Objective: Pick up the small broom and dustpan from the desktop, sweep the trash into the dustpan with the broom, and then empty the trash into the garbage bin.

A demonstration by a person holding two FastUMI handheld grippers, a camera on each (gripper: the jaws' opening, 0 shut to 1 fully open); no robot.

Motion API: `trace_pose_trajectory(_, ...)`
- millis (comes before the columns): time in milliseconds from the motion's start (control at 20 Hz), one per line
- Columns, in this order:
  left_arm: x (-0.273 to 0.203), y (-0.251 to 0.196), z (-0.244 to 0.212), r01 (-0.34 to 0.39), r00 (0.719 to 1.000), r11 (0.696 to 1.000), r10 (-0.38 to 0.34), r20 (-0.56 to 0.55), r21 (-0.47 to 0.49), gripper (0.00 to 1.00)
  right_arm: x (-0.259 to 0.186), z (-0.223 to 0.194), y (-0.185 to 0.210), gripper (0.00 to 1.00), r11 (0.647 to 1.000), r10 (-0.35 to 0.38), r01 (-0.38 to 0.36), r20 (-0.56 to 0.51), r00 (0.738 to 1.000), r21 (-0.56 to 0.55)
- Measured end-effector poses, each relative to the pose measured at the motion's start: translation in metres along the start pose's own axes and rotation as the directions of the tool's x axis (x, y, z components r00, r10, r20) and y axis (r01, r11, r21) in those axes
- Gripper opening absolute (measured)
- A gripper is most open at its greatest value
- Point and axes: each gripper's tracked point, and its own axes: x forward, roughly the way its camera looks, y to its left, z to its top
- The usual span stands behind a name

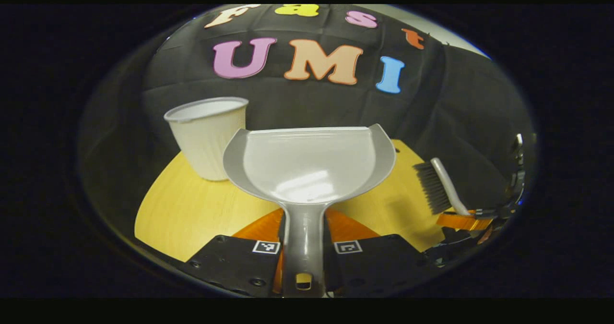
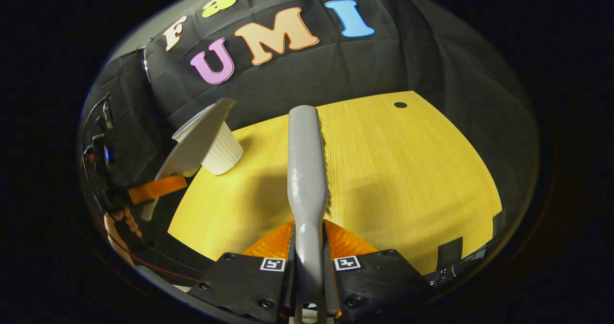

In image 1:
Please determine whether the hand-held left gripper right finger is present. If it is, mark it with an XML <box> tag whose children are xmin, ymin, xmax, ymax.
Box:
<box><xmin>324</xmin><ymin>209</ymin><xmax>431</xmax><ymax>296</ymax></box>

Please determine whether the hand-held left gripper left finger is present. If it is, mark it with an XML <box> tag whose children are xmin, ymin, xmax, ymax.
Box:
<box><xmin>185</xmin><ymin>208</ymin><xmax>284</xmax><ymax>297</ymax></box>

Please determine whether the small grey broom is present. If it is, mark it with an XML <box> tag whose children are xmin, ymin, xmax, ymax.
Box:
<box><xmin>413</xmin><ymin>157</ymin><xmax>473</xmax><ymax>216</ymax></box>

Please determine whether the grey plastic dustpan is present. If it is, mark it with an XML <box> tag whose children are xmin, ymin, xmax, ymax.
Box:
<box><xmin>223</xmin><ymin>124</ymin><xmax>397</xmax><ymax>298</ymax></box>

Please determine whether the white ribbed garbage bin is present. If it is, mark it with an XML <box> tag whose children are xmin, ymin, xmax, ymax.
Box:
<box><xmin>164</xmin><ymin>96</ymin><xmax>249</xmax><ymax>181</ymax></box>

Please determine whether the wooden desktop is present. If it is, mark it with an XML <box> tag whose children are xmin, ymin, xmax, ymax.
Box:
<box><xmin>134</xmin><ymin>139</ymin><xmax>449</xmax><ymax>262</ymax></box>

